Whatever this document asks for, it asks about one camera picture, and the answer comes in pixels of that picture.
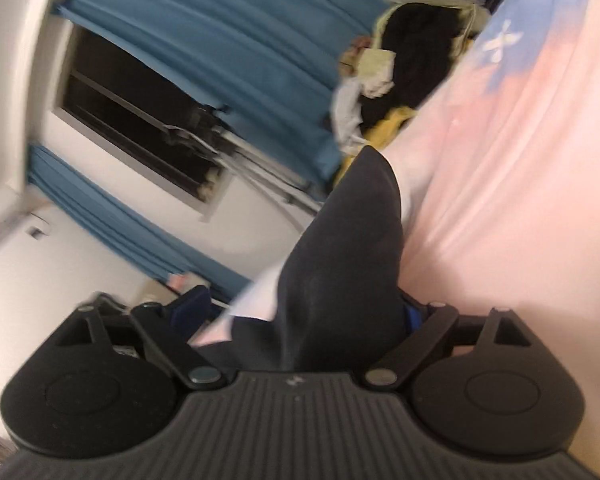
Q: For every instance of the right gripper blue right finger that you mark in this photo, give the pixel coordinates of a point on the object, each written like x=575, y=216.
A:
x=431, y=327

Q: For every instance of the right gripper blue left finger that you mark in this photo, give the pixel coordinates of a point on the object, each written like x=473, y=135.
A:
x=166, y=331

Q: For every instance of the black drawstring pants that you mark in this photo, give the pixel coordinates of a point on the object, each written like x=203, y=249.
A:
x=334, y=305

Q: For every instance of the pile of clothes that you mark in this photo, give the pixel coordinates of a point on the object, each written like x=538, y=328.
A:
x=387, y=75

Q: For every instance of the teal curtain left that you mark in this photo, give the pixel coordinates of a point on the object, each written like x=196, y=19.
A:
x=152, y=250

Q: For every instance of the teal curtain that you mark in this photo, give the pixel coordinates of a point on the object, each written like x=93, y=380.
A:
x=152, y=250
x=273, y=63

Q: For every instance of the pastel bed sheet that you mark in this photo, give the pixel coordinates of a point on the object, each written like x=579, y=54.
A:
x=499, y=181

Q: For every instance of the dark window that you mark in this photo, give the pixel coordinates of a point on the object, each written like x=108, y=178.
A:
x=133, y=114

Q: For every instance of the teal curtain right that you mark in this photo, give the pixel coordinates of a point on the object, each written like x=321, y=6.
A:
x=273, y=63

